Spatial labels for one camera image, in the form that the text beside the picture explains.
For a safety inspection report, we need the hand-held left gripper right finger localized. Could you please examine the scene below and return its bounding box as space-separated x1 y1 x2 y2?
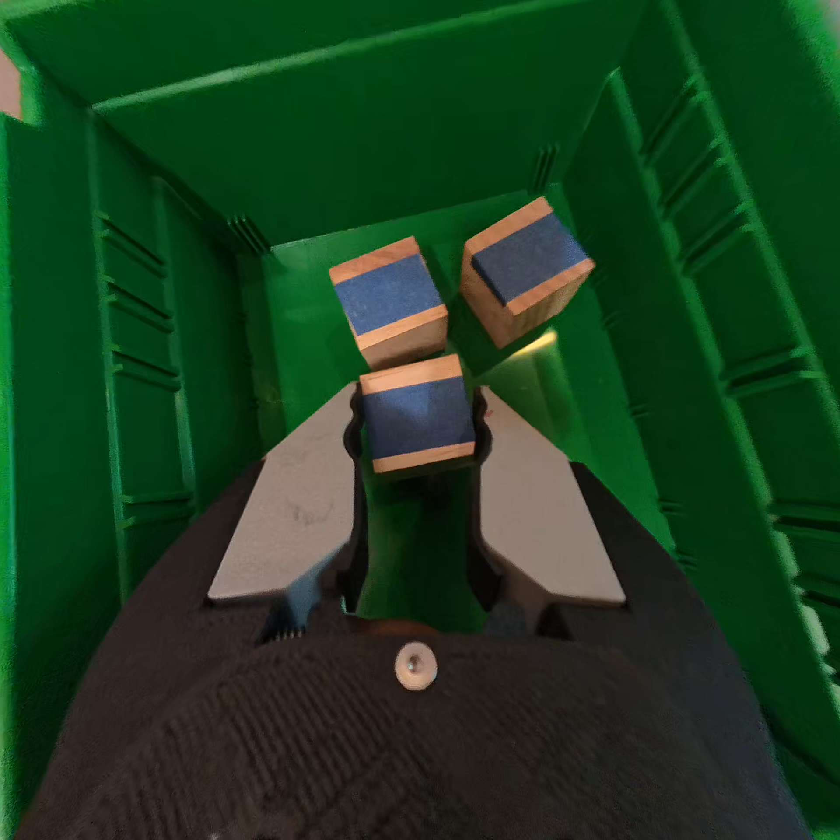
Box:
467 386 626 614

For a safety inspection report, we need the wooden cube with blue stripe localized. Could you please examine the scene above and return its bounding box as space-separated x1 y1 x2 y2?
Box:
459 196 597 350
328 236 450 371
359 354 476 475

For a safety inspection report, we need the green plastic bin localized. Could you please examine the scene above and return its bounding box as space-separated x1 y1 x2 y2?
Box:
0 0 840 840

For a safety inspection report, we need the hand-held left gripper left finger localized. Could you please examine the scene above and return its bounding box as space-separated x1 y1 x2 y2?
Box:
206 382 370 614

